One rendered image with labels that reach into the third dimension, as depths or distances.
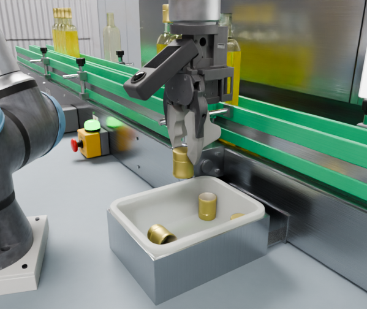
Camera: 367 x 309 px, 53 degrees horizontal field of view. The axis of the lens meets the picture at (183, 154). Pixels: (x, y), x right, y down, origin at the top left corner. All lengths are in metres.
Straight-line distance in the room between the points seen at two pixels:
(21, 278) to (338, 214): 0.49
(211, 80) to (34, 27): 3.58
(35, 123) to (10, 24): 3.46
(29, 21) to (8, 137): 3.49
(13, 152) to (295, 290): 0.48
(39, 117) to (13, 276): 0.26
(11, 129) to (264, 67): 0.58
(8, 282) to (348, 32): 0.72
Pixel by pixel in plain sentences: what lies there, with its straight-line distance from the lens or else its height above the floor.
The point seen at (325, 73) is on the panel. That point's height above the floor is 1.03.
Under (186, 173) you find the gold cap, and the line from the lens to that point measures 0.60.
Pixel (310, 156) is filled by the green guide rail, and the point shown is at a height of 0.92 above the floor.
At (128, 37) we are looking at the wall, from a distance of 4.11.
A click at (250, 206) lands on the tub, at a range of 0.65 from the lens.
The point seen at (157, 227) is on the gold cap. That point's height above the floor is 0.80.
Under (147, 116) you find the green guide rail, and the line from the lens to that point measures 0.89.
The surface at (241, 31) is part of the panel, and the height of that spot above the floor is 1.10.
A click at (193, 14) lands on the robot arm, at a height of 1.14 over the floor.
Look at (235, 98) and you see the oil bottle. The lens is 0.85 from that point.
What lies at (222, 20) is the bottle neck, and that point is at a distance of 0.83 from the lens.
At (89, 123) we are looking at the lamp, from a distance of 1.08.
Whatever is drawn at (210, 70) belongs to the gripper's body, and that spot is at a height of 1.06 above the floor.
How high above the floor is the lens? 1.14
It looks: 21 degrees down
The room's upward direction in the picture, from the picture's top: straight up
